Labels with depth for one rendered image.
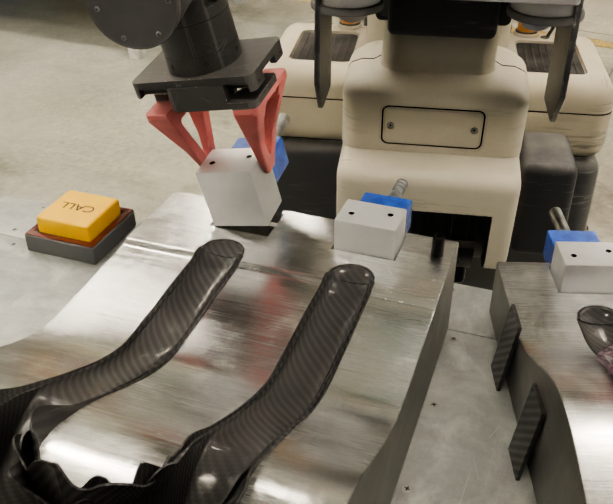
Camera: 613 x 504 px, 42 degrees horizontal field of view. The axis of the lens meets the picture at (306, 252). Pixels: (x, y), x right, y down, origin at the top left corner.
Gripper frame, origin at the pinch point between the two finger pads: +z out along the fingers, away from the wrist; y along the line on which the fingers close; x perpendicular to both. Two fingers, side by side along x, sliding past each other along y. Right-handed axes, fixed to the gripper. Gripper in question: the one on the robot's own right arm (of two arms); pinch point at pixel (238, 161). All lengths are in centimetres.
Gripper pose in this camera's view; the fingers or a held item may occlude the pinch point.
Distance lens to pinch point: 65.7
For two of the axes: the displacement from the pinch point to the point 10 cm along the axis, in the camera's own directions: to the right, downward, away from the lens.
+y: 9.3, 0.2, -3.8
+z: 2.2, 7.8, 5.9
